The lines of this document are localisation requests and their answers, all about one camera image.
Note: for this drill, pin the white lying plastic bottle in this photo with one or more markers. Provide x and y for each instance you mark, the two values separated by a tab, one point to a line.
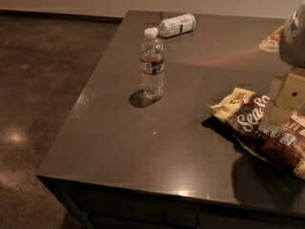
177	25

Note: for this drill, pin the clear plastic water bottle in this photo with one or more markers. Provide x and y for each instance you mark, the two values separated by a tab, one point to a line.
152	64

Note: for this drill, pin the brown sea salt snack bag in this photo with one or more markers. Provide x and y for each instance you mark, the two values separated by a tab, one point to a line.
242	111

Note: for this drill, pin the yellow snack packet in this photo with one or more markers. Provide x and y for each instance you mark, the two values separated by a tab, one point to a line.
271	43

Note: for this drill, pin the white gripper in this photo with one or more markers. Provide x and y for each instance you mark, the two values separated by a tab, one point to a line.
294	42

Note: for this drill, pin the dark cabinet under counter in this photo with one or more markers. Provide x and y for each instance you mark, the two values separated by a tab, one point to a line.
105	207

